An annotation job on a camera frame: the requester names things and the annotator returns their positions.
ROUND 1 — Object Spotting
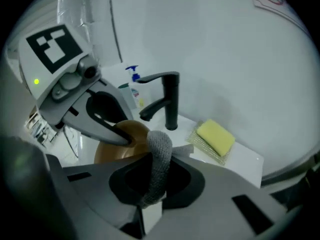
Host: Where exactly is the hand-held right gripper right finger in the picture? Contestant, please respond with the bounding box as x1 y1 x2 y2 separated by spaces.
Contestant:
149 155 288 240

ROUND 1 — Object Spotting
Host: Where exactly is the white sink basin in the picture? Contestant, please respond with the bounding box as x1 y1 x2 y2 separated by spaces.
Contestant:
94 106 265 189

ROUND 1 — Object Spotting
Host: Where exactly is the brown round bowl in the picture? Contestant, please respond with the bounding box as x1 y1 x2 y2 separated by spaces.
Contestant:
93 120 151 165

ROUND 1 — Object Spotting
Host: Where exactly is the yellow sponge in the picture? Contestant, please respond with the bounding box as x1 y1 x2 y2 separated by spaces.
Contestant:
196 118 236 158
185 120 232 166

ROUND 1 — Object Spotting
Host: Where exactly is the black faucet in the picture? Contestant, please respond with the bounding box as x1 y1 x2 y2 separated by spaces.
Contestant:
136 71 181 131

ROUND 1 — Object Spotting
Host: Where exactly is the grey knitted cloth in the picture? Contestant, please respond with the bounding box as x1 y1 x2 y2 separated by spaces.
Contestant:
141 130 195 208

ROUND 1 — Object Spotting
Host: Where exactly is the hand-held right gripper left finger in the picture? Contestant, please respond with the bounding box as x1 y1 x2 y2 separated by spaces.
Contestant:
62 153 154 237

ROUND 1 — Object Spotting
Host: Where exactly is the white shelf rack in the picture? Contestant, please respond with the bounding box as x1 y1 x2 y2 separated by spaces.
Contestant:
24 108 59 148

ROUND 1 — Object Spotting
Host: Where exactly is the blue-pump soap bottle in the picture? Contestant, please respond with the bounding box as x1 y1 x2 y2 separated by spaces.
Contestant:
124 64 146 110

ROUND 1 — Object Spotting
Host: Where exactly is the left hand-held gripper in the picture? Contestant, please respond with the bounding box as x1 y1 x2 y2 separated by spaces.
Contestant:
18 23 136 147

